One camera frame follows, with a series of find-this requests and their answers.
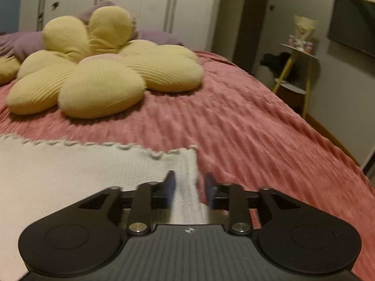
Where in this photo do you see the small yellow pillow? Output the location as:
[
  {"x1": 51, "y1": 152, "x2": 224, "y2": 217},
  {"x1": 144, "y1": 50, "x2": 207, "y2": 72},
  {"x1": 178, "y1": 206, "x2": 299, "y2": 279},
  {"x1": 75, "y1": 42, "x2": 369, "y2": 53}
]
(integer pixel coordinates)
[{"x1": 0, "y1": 56, "x2": 20, "y2": 86}]

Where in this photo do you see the white knitted garment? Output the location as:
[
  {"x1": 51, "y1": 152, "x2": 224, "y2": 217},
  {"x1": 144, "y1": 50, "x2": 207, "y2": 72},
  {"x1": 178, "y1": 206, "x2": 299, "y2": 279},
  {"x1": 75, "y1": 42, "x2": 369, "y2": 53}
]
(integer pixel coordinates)
[{"x1": 1, "y1": 134, "x2": 213, "y2": 280}]

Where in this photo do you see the wall-mounted black television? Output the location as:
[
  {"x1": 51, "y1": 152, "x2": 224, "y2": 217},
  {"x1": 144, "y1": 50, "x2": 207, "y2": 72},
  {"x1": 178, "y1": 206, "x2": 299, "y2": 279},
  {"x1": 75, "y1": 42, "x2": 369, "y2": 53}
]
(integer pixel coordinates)
[{"x1": 327, "y1": 0, "x2": 375, "y2": 57}]

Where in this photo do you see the yellow flower-shaped cushion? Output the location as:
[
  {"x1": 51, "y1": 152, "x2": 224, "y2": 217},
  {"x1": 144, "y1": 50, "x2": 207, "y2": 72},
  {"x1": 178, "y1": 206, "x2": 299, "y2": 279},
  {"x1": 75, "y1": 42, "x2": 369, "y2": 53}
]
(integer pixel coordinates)
[{"x1": 6, "y1": 6, "x2": 205, "y2": 119}]

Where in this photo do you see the yellow bouquet decoration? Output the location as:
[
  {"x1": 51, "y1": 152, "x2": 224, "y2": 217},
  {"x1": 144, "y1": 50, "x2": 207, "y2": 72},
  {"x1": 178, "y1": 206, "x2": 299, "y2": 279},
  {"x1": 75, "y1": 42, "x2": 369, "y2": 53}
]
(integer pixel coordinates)
[{"x1": 289, "y1": 15, "x2": 318, "y2": 55}]

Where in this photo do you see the yellow-legged side table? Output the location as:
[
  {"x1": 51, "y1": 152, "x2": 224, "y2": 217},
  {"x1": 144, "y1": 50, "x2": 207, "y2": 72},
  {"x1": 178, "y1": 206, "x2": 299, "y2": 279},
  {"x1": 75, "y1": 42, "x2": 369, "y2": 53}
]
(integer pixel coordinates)
[{"x1": 272, "y1": 43, "x2": 319, "y2": 119}]

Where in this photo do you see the white wardrobe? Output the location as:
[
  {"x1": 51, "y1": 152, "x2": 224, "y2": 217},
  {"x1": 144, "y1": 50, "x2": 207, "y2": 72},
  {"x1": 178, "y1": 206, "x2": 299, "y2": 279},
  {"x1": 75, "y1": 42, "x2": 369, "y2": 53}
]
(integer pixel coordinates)
[{"x1": 19, "y1": 0, "x2": 220, "y2": 51}]

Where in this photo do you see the dark wooden door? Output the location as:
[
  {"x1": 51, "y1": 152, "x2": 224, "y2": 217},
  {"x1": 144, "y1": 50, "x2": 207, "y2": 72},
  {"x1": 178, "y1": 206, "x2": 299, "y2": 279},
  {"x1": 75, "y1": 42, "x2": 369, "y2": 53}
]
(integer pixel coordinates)
[{"x1": 233, "y1": 0, "x2": 268, "y2": 74}]

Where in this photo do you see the purple blanket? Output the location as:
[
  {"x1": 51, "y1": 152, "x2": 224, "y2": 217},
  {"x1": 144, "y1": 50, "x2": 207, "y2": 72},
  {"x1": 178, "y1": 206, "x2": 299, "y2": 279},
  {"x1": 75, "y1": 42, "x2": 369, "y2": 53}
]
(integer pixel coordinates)
[{"x1": 1, "y1": 1, "x2": 183, "y2": 63}]

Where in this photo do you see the white bin with dark clothes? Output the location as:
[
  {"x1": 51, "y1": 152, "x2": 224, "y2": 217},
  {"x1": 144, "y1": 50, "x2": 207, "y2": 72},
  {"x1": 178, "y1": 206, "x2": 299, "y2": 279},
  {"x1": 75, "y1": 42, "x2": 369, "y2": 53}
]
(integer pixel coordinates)
[{"x1": 255, "y1": 52, "x2": 291, "y2": 90}]

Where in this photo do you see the pink ribbed bedspread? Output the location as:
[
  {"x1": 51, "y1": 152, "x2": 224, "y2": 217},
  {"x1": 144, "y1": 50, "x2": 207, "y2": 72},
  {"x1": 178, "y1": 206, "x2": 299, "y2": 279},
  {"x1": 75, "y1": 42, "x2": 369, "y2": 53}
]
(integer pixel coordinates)
[{"x1": 1, "y1": 52, "x2": 374, "y2": 280}]

